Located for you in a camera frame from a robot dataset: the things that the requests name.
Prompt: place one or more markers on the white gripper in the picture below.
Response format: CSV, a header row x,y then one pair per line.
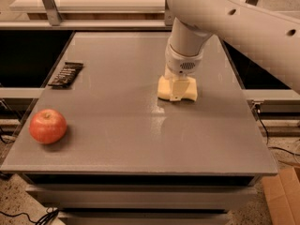
x,y
181,62

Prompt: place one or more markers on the yellow sponge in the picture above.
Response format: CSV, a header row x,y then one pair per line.
x,y
163,90

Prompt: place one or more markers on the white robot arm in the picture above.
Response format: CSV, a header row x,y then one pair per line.
x,y
269,39

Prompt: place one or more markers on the red apple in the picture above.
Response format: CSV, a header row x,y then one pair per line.
x,y
48,126

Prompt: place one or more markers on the grey table drawer base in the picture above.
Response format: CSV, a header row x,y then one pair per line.
x,y
141,204

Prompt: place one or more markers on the brown cardboard box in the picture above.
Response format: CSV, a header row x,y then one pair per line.
x,y
282,194

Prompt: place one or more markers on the metal railing frame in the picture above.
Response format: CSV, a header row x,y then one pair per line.
x,y
113,14

